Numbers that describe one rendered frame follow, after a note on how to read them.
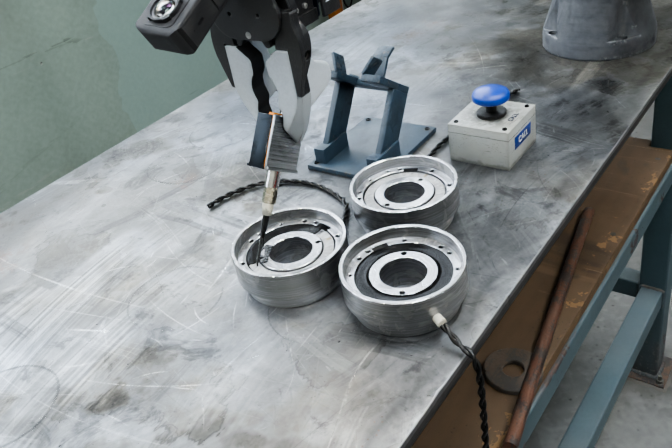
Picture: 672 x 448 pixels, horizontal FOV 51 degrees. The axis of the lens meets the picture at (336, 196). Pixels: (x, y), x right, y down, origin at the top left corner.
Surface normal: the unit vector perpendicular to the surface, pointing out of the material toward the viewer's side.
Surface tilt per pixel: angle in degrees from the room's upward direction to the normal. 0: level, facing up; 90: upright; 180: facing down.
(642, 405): 0
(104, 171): 0
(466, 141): 90
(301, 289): 90
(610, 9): 72
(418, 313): 90
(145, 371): 0
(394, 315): 90
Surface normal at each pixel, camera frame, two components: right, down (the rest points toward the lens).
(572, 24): -0.72, 0.19
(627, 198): -0.16, -0.84
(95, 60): 0.80, 0.20
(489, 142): -0.59, 0.51
